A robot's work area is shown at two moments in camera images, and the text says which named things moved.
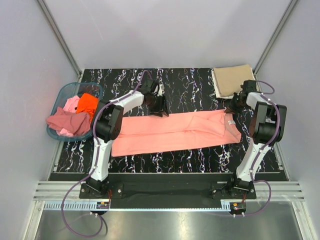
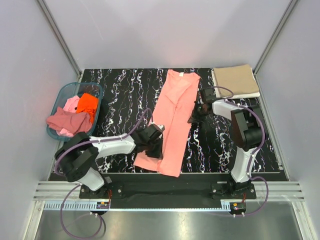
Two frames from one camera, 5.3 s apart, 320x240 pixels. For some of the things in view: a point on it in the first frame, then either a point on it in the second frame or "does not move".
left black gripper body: [156, 104] to [153, 149]
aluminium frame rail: [58, 191] does not move
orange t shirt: [88, 103] does not move
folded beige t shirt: [230, 79] does not move
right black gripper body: [235, 104] to [200, 113]
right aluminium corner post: [286, 13] does not move
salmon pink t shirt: [139, 133] to [177, 94]
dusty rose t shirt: [77, 123] does not move
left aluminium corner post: [60, 37] does not move
